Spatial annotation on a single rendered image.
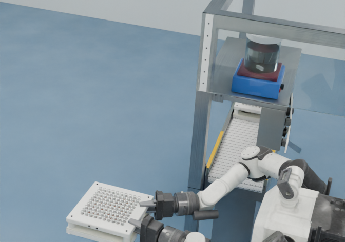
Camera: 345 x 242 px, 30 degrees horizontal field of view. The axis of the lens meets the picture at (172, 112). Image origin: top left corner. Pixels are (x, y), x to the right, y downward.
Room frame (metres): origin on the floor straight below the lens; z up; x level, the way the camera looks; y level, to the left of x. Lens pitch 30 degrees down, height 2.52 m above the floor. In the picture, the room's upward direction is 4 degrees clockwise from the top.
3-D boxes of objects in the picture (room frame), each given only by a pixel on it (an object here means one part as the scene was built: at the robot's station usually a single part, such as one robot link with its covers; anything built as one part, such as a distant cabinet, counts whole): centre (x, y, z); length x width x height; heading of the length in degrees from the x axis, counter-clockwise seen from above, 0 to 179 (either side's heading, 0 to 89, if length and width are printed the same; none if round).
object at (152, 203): (1.90, 0.07, 1.04); 0.06 x 0.03 x 0.02; 105
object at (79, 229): (1.88, 0.20, 0.98); 0.24 x 0.24 x 0.02; 73
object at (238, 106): (3.07, -0.47, 0.88); 0.25 x 0.24 x 0.02; 76
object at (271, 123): (2.47, -0.45, 1.12); 0.22 x 0.11 x 0.20; 166
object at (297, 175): (1.70, -0.40, 1.31); 0.10 x 0.07 x 0.09; 163
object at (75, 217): (1.88, 0.20, 1.03); 0.25 x 0.24 x 0.02; 163
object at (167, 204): (1.93, -0.02, 1.02); 0.12 x 0.10 x 0.13; 105
